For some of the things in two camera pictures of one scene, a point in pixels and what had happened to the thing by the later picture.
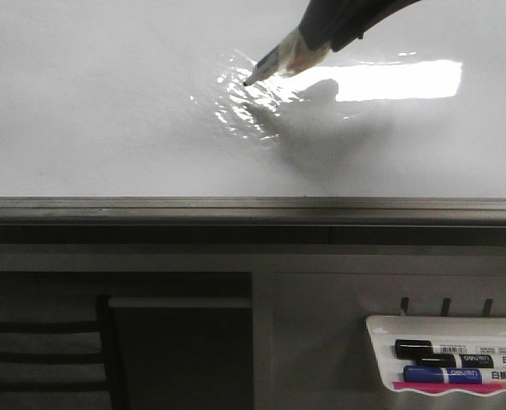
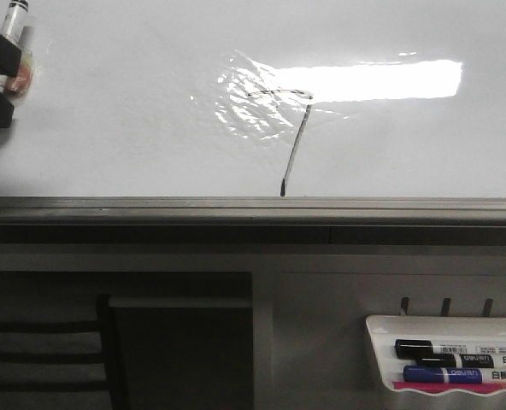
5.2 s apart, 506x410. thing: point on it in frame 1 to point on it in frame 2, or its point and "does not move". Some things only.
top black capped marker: (410, 348) does not move
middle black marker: (474, 360) does not move
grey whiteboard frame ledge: (252, 220) does not move
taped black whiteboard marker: (291, 57) to (16, 27)
